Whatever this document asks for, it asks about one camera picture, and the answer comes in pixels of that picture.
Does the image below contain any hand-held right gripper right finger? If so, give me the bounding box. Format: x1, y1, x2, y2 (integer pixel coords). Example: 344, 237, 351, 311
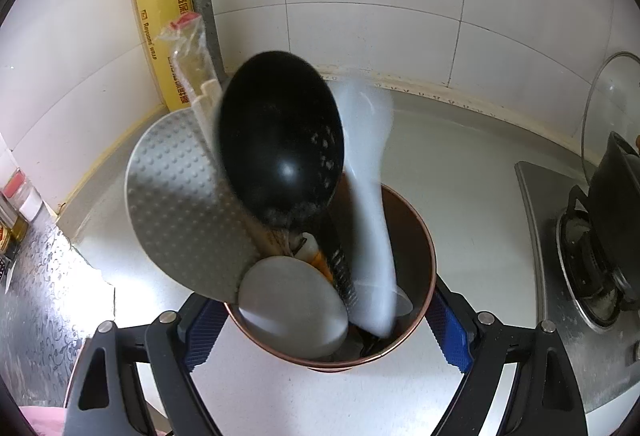
425, 289, 588, 436

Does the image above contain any grey dotted rice paddle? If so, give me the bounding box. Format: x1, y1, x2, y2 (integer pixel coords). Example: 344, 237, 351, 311
124, 109, 261, 304

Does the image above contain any black cooking pot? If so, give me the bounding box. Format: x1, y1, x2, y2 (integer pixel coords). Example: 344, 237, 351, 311
587, 131, 640, 237

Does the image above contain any steel utensil holder cup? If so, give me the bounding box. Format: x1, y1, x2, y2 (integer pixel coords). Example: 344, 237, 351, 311
220, 171, 438, 369

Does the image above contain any steel gas stove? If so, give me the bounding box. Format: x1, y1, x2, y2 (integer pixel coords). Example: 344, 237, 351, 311
515, 160, 640, 409

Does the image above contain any yellow oil bottle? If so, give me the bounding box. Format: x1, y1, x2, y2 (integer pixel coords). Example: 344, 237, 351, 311
5, 216, 28, 247

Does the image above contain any glass pot lid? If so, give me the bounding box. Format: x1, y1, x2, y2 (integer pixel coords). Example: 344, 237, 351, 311
582, 51, 640, 167

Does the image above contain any pink clothing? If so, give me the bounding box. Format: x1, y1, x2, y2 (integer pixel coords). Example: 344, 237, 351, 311
22, 406, 171, 436

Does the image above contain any black burner grate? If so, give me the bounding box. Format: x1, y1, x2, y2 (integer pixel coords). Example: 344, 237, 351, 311
555, 186, 640, 322

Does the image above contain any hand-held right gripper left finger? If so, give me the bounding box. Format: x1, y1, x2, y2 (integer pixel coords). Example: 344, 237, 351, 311
62, 283, 236, 436

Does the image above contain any yellow cling wrap box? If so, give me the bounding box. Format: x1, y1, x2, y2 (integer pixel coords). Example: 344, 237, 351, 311
124, 0, 196, 113

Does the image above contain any orange handled peeler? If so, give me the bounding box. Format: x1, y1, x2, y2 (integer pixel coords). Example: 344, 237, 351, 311
295, 233, 335, 284

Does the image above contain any white plastic spoon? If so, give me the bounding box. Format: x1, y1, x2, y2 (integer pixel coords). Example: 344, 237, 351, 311
395, 283, 415, 317
327, 76, 401, 339
237, 255, 350, 361

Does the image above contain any chopsticks pair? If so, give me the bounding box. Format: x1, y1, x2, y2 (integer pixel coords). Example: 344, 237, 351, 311
157, 11, 296, 257

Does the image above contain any white lidded spice jar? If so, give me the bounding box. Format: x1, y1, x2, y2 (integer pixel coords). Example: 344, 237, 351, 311
17, 191, 45, 222

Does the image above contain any patterned silver sheet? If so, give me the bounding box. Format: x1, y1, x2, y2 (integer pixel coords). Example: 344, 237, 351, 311
0, 216, 118, 412

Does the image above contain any beige patterned sealing strip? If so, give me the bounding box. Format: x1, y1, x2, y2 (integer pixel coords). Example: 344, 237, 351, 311
315, 61, 593, 152

